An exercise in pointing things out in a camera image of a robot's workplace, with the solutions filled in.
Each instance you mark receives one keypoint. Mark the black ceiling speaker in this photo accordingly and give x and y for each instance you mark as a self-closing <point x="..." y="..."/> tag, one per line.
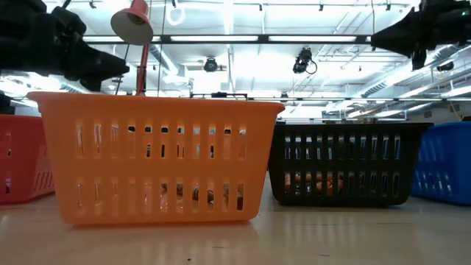
<point x="445" y="66"/>

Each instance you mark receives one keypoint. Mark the orange plastic basket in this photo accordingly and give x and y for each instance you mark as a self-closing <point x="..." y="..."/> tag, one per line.
<point x="147" y="110"/>

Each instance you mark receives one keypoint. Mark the white LED light bar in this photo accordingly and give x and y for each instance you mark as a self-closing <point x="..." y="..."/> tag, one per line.
<point x="213" y="38"/>
<point x="95" y="38"/>
<point x="312" y="38"/>

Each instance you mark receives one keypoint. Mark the black overhead camera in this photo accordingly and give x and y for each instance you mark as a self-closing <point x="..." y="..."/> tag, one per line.
<point x="301" y="62"/>

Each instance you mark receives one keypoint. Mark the red desk lamp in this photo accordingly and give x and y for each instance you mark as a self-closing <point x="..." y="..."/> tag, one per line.
<point x="138" y="11"/>

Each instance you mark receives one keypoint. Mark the black round spotlight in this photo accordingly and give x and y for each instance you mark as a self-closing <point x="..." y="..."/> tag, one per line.
<point x="210" y="65"/>

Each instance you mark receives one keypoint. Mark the blue plastic basket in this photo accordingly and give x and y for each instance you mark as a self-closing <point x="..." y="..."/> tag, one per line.
<point x="449" y="147"/>

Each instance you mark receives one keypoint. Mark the red plastic basket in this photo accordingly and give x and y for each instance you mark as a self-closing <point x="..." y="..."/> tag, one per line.
<point x="22" y="154"/>

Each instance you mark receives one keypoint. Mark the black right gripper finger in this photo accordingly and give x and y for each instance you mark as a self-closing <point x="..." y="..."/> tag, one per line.
<point x="401" y="37"/>

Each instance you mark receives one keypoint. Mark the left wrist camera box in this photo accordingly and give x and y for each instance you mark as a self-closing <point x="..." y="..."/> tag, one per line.
<point x="70" y="22"/>

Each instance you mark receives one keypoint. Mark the black plastic basket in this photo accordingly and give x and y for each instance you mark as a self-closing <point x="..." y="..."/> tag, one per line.
<point x="349" y="129"/>

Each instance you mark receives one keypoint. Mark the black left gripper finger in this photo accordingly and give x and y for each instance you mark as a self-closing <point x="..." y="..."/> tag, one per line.
<point x="99" y="68"/>

